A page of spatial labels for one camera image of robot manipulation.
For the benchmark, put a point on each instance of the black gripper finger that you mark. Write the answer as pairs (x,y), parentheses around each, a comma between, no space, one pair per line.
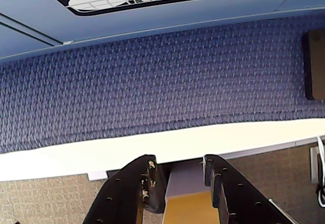
(122,196)
(236,193)

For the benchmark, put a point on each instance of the grey block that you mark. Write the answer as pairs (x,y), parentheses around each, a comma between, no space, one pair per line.
(188,180)

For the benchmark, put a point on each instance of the yellow block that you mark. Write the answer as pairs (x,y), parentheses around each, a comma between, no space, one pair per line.
(188,208)

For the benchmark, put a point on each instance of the blue woven rug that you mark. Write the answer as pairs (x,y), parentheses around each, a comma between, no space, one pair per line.
(157,87)

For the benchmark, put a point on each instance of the dark brown flat board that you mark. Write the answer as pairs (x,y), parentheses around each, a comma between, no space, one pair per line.
(316,64)

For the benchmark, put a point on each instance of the blue panel with dish-rack sticker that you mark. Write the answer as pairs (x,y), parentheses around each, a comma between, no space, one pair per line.
(157,8)

